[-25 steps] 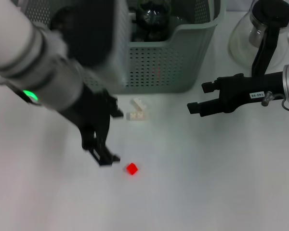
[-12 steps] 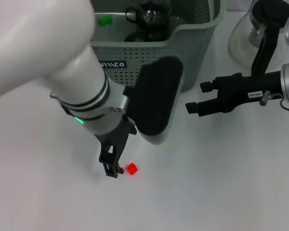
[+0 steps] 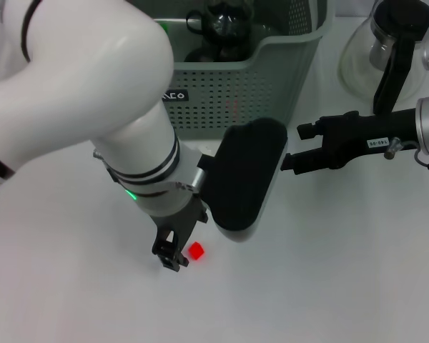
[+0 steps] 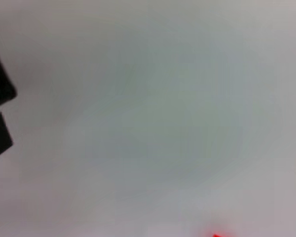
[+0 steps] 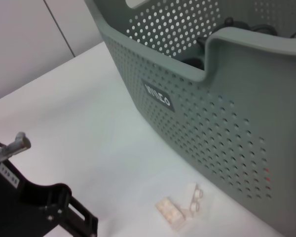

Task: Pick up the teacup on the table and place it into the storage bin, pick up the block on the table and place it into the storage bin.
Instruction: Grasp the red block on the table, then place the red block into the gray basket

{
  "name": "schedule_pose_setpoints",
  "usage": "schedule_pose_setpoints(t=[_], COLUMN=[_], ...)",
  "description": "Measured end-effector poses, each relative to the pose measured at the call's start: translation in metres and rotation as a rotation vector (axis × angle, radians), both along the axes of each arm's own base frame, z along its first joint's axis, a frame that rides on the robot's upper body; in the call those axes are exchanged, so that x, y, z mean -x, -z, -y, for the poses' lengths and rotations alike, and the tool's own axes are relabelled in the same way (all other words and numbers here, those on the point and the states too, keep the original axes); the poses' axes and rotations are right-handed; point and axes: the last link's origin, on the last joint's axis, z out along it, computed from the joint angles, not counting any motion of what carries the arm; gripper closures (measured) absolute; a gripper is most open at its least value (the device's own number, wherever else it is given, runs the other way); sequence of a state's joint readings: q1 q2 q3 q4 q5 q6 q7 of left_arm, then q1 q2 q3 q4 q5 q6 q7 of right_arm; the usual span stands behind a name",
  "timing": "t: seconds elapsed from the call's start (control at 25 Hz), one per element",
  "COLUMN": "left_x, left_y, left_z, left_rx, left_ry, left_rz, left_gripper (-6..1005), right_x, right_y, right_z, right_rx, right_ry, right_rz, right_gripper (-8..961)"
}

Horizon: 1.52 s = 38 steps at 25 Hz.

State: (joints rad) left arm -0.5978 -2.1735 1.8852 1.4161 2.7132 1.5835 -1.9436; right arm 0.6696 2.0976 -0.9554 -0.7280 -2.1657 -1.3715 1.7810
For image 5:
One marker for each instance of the dark clay teapot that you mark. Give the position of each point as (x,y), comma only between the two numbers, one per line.
(236,24)

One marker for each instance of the grey-green perforated storage bin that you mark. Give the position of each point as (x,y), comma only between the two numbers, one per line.
(236,111)

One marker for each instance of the left gripper silver connector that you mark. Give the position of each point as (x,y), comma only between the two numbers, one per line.
(12,148)

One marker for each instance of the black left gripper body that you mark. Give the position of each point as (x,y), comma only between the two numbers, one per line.
(19,209)

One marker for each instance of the white toy block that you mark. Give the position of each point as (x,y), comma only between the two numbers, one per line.
(170,213)
(193,200)

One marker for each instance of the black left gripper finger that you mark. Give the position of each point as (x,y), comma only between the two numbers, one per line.
(86,224)

